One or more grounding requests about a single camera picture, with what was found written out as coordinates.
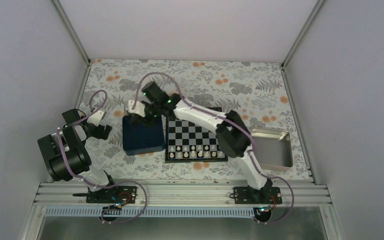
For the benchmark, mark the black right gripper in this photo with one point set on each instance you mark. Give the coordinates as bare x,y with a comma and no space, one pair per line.
144,120

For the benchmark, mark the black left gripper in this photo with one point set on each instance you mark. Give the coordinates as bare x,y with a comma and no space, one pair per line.
99,134

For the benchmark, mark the dark blue plastic tray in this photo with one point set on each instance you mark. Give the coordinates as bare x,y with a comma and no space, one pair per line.
139,138

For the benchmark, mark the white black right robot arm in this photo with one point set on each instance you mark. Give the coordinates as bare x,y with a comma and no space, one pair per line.
233,137

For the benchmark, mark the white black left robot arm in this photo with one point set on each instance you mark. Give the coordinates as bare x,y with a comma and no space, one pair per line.
65,155

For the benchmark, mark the white chess pieces front row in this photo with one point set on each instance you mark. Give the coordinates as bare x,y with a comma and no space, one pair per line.
195,152

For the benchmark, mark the black white chessboard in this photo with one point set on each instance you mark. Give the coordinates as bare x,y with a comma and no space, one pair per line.
183,132

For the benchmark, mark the floral patterned table cloth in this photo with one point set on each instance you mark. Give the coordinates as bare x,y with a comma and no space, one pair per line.
255,90

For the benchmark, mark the silver metal tray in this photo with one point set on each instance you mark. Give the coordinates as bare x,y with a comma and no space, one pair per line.
273,149

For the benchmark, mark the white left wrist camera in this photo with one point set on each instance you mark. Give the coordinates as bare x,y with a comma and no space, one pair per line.
96,118

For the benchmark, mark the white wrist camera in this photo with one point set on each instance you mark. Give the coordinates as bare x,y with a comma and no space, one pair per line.
96,118
138,108

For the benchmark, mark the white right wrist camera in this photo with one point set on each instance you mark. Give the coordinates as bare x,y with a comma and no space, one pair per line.
138,108

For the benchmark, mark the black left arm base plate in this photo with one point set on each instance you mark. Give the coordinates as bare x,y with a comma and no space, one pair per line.
116,195

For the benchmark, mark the grey slotted cable duct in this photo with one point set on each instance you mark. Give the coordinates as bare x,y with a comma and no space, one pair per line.
151,211

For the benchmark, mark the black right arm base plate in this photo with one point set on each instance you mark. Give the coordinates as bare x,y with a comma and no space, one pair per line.
245,195

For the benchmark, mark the aluminium mounting rail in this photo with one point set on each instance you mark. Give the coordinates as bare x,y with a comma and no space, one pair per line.
187,193

